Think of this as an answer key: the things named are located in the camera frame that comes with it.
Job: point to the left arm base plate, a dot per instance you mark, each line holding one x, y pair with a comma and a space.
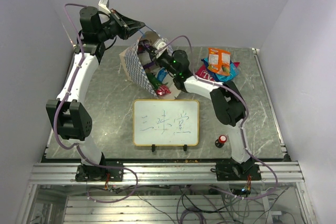
88, 173

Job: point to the green snack bag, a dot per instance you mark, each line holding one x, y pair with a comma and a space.
154, 81

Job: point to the red emergency stop button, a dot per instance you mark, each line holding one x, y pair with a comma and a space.
220, 142

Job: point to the pink snack bag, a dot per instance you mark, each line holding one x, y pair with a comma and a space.
206, 74

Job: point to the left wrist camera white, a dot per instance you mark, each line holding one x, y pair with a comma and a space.
103, 6

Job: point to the small red candy pack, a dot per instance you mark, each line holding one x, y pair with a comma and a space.
162, 90

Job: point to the white board with yellow frame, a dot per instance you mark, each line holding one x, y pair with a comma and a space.
166, 122

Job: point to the orange Fox's fruits candy bag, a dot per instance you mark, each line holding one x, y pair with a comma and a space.
219, 61

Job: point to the aluminium frame rail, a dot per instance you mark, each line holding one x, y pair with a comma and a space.
158, 174

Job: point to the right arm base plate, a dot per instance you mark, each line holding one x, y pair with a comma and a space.
228, 171

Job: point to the blue white snack bag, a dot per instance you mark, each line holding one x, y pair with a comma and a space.
161, 74

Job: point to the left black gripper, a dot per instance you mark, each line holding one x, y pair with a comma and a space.
127, 27

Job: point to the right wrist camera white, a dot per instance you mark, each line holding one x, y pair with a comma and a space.
159, 44

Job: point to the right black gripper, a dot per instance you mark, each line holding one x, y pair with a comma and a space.
155, 58

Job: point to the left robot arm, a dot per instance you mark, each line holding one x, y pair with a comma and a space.
70, 121

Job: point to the blue checkered paper bag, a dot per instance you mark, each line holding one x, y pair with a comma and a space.
140, 67

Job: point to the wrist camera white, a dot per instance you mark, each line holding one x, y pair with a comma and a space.
159, 44
103, 6

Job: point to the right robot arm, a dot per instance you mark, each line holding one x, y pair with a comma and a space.
229, 106

